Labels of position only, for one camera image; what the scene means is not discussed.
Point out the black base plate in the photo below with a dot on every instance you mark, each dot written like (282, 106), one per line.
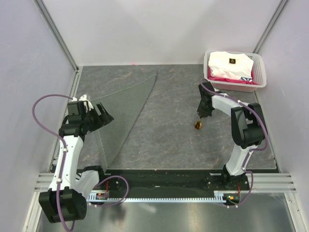
(172, 182)

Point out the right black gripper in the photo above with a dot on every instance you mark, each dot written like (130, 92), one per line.
(201, 112)

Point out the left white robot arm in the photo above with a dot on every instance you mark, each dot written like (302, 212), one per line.
(65, 199)

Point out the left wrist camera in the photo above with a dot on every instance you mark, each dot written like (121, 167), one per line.
(86, 101)

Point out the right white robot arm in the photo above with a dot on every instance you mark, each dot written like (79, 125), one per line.
(248, 128)

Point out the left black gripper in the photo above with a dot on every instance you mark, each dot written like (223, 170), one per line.
(102, 120)

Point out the pink folded cloth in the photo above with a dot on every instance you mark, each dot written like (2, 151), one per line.
(228, 80)

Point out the light blue cable duct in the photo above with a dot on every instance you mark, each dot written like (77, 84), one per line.
(96, 197)

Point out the grey cloth napkin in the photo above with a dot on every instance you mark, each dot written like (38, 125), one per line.
(125, 107)

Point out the white plastic basket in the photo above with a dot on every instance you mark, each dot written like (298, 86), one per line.
(258, 73)

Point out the white folded shirt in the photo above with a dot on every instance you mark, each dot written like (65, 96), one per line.
(231, 66)

